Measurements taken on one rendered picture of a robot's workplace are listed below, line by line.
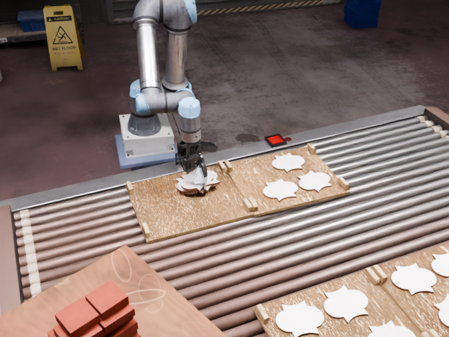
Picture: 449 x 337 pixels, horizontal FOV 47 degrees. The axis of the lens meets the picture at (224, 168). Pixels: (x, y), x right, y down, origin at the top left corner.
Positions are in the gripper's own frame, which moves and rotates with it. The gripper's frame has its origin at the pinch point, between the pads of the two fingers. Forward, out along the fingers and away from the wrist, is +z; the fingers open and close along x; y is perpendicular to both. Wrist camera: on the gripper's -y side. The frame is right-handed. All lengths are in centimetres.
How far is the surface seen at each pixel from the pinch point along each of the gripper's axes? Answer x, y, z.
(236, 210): 20.1, -3.2, 4.5
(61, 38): -338, -91, 66
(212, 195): 6.9, -1.9, 4.5
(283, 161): 9.3, -39.0, 3.5
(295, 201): 30.5, -24.2, 4.4
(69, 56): -332, -93, 84
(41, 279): 3, 67, 7
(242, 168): 1.0, -22.8, 4.5
